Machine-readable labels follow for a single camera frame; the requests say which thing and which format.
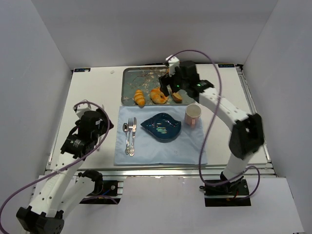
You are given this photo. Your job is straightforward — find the seeded bread slice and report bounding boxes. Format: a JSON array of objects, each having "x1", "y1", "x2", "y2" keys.
[{"x1": 172, "y1": 92, "x2": 183, "y2": 103}]

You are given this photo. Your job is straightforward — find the striped orange bread roll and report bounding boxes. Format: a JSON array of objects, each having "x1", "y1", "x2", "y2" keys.
[{"x1": 134, "y1": 90, "x2": 145, "y2": 107}]

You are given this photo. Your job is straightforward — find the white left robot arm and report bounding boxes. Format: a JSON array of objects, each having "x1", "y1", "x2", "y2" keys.
[{"x1": 16, "y1": 108, "x2": 114, "y2": 234}]

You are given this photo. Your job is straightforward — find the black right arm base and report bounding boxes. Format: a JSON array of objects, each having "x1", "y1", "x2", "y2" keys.
[{"x1": 199, "y1": 173, "x2": 251, "y2": 207}]

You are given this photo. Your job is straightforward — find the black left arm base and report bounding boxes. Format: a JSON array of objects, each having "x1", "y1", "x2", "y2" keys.
[{"x1": 76, "y1": 170, "x2": 123, "y2": 205}]

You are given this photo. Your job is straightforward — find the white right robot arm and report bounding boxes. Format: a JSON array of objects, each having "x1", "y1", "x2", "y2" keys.
[{"x1": 159, "y1": 57, "x2": 264, "y2": 189}]

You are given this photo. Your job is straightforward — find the silver spoon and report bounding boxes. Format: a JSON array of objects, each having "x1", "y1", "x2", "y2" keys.
[{"x1": 122, "y1": 123, "x2": 129, "y2": 154}]

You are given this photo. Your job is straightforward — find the floral metal tray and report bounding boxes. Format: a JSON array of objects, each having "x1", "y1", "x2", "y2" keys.
[{"x1": 120, "y1": 66, "x2": 196, "y2": 106}]

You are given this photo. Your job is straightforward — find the silver fork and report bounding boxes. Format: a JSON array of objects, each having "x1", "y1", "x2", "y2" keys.
[{"x1": 127, "y1": 118, "x2": 133, "y2": 155}]

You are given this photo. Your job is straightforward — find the silver knife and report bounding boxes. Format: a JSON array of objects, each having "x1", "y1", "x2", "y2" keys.
[{"x1": 130, "y1": 117, "x2": 137, "y2": 156}]

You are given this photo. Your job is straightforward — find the pink and white mug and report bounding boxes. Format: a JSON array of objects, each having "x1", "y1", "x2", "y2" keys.
[{"x1": 184, "y1": 104, "x2": 201, "y2": 128}]

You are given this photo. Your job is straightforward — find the blue shell-shaped plate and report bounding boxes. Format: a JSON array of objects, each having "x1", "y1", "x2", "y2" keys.
[{"x1": 140, "y1": 113, "x2": 182, "y2": 142}]

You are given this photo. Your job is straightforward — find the light blue cloth placemat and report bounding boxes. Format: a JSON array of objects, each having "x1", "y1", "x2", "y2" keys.
[{"x1": 114, "y1": 105, "x2": 205, "y2": 166}]

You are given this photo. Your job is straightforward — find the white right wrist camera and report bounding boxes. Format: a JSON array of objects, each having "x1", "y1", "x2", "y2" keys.
[{"x1": 165, "y1": 55, "x2": 180, "y2": 77}]

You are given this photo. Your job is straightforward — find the ring-shaped croissant bread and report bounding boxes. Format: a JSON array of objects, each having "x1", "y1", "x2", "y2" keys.
[{"x1": 150, "y1": 88, "x2": 168, "y2": 104}]

